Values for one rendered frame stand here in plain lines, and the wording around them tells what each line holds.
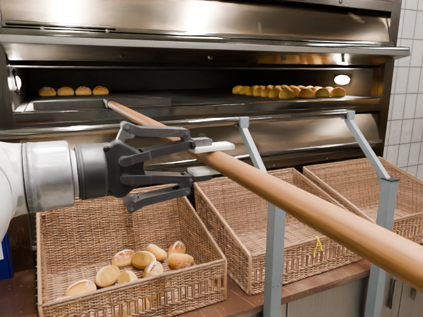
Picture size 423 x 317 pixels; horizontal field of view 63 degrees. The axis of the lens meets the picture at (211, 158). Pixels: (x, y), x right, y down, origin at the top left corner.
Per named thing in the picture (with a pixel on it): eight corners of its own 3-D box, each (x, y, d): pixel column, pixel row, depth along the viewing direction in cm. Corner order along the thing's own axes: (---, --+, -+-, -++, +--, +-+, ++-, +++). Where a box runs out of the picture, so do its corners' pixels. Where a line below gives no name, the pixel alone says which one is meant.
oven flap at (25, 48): (0, 42, 101) (9, 60, 119) (410, 55, 174) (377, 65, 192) (-1, 34, 101) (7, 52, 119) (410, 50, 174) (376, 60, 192)
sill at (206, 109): (16, 122, 125) (14, 111, 124) (371, 104, 199) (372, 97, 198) (14, 124, 120) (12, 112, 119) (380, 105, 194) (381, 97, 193)
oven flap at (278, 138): (24, 184, 125) (19, 130, 127) (376, 143, 198) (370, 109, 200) (23, 183, 121) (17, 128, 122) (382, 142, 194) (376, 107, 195)
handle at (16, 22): (6, 38, 105) (7, 39, 106) (117, 42, 118) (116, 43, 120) (4, 19, 105) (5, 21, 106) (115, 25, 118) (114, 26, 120)
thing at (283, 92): (230, 93, 236) (230, 85, 235) (287, 92, 256) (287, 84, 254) (283, 99, 182) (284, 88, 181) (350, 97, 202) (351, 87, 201)
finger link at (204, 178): (182, 176, 52) (182, 195, 53) (212, 173, 55) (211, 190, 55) (179, 173, 54) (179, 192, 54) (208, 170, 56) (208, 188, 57)
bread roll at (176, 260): (170, 256, 136) (167, 270, 133) (167, 250, 131) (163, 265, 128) (196, 260, 134) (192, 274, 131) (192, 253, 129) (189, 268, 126)
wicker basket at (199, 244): (42, 268, 134) (33, 200, 127) (179, 239, 157) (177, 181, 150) (41, 359, 91) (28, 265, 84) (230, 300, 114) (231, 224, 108)
